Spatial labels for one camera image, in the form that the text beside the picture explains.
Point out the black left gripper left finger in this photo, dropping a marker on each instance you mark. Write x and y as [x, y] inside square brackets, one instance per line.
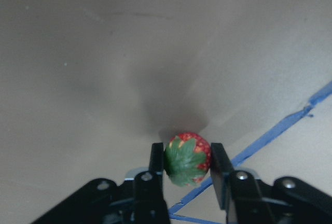
[156, 161]

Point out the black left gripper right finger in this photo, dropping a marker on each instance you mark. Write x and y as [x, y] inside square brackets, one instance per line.
[220, 169]

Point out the red strawberry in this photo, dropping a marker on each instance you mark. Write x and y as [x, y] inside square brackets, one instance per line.
[187, 159]

